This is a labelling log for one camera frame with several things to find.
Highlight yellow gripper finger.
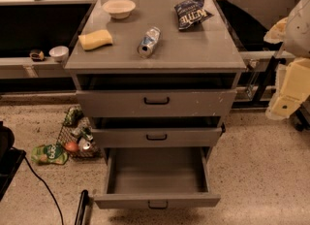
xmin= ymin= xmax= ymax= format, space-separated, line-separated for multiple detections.
xmin=265 ymin=93 xmax=300 ymax=120
xmin=263 ymin=17 xmax=288 ymax=44

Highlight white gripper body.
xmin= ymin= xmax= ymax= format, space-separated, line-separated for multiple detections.
xmin=276 ymin=57 xmax=310 ymax=102

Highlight redbull can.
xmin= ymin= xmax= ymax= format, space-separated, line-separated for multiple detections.
xmin=138 ymin=26 xmax=161 ymax=58

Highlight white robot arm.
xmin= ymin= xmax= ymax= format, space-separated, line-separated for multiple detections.
xmin=263 ymin=0 xmax=310 ymax=120

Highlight top grey drawer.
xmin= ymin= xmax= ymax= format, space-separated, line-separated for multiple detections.
xmin=77 ymin=90 xmax=236 ymax=117

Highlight grey drawer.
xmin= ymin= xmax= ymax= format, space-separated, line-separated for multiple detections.
xmin=92 ymin=128 xmax=222 ymax=148
xmin=95 ymin=147 xmax=220 ymax=209
xmin=77 ymin=90 xmax=236 ymax=117

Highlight grey drawer cabinet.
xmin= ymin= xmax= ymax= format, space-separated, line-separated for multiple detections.
xmin=64 ymin=0 xmax=247 ymax=159

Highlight bottom grey drawer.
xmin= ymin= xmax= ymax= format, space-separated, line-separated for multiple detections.
xmin=95 ymin=147 xmax=220 ymax=209

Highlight middle grey drawer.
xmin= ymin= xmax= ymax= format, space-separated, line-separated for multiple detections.
xmin=92 ymin=128 xmax=222 ymax=148

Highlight silver can in basket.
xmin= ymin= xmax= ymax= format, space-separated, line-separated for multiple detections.
xmin=78 ymin=138 xmax=92 ymax=152

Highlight blue kettle chips bag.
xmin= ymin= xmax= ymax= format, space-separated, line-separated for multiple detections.
xmin=174 ymin=0 xmax=213 ymax=30

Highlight white bowl on cabinet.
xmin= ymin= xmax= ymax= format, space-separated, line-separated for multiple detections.
xmin=102 ymin=0 xmax=136 ymax=19

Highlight yellow sponge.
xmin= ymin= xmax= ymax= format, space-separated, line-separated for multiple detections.
xmin=78 ymin=30 xmax=113 ymax=50

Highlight green bag in basket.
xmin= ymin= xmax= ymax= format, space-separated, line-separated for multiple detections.
xmin=63 ymin=107 xmax=83 ymax=127

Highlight red apple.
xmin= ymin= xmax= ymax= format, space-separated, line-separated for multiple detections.
xmin=65 ymin=142 xmax=78 ymax=152

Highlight small white cup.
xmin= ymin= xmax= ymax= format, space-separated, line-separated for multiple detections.
xmin=49 ymin=46 xmax=69 ymax=62

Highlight black bar on floor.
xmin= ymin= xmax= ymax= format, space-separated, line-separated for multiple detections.
xmin=75 ymin=190 xmax=92 ymax=225

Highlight green snack pouch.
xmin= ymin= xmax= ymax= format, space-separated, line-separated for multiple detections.
xmin=31 ymin=144 xmax=68 ymax=165

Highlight tape measure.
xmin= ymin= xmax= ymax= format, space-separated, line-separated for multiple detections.
xmin=29 ymin=49 xmax=45 ymax=61

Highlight black device at left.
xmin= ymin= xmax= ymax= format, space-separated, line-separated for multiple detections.
xmin=0 ymin=121 xmax=26 ymax=201

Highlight wire basket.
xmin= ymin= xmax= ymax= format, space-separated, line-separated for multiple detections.
xmin=56 ymin=117 xmax=101 ymax=159

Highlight black cable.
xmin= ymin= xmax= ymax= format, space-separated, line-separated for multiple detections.
xmin=23 ymin=156 xmax=65 ymax=225

